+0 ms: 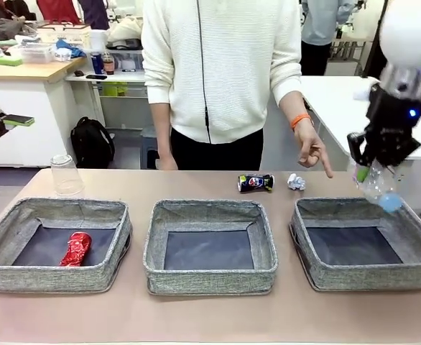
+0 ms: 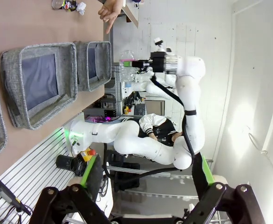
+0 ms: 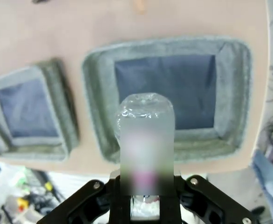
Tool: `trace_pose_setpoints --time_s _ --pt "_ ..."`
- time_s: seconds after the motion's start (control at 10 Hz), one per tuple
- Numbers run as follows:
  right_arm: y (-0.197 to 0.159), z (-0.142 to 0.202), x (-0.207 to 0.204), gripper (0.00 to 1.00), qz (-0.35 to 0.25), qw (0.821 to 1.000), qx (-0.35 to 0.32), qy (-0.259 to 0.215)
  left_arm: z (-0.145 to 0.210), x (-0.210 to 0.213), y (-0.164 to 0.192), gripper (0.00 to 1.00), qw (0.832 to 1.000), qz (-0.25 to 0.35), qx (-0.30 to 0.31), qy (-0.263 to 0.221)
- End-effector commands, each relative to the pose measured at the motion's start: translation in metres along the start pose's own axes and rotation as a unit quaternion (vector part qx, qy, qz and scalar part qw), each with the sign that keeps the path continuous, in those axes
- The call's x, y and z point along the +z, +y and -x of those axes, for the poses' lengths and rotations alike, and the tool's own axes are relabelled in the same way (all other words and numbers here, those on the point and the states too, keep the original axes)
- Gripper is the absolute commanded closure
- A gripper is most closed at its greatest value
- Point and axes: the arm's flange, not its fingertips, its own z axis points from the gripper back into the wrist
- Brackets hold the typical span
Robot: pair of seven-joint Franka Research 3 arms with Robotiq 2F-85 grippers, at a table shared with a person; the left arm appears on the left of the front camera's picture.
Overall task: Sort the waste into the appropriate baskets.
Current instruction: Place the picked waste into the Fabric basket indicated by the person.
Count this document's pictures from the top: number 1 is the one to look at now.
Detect grey clothing pile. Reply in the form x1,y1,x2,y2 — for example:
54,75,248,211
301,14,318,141
0,17,39,41

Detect white desk wooden top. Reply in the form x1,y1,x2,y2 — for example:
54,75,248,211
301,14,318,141
0,55,89,168

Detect green package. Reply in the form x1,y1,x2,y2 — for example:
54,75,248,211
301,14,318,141
98,81,129,97

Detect clear plastic cup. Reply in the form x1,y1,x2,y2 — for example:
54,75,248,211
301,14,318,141
50,154,85,197

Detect grey stool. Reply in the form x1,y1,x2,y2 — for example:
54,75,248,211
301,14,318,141
140,124,161,170

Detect white cylinder container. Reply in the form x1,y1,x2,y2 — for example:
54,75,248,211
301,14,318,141
89,30,107,52

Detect clear bottle blue cap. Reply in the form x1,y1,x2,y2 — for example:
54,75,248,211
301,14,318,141
352,157,405,214

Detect person in light blue shirt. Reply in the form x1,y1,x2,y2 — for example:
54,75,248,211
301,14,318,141
301,0,356,77

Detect dark cola bottle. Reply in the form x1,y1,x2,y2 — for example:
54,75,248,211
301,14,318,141
102,52,116,75

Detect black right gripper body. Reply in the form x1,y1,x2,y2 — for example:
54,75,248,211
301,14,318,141
365,83,421,136

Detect white bag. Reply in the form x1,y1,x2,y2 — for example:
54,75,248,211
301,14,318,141
106,16,144,44

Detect person in cream sweater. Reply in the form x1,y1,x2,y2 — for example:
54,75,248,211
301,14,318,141
140,0,303,172

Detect grey fabric basket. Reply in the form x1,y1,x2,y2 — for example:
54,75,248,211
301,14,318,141
142,199,279,296
0,196,133,294
289,196,421,292

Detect white box wooden trim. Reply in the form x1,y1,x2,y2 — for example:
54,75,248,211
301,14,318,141
37,23,92,46

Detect white shelf desk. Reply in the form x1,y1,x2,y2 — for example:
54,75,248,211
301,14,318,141
65,50,147,130

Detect black backpack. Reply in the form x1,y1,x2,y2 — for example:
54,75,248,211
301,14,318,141
70,116,116,170

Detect blue cloth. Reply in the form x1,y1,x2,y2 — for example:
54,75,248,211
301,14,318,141
55,38,86,59

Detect person's left hand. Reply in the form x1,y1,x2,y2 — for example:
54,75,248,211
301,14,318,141
292,120,336,180

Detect crushed red drink can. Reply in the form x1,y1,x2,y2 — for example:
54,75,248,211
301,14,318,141
58,231,93,267

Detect blue drink can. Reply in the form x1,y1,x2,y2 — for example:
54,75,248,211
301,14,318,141
91,52,104,75

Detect crumpled white paper ball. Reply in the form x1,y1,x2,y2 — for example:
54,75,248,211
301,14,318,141
286,172,307,191

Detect purple garment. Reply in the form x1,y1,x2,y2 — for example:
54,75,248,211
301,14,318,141
78,0,110,30

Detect crushed blue Pepsi can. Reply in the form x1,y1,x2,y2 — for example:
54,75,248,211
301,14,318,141
237,173,275,194

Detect orange wristband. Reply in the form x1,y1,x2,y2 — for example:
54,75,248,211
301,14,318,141
290,113,312,131

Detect person's left forearm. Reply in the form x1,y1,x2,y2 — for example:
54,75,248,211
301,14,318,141
277,88,314,127

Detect white table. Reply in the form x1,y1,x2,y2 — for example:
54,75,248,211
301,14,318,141
299,74,421,172

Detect person's right forearm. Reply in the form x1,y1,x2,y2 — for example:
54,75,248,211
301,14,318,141
149,102,172,161

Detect clear plastic storage box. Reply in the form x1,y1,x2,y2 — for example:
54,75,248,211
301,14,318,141
19,42,56,65

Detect red garment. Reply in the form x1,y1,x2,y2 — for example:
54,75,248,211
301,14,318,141
36,0,82,24

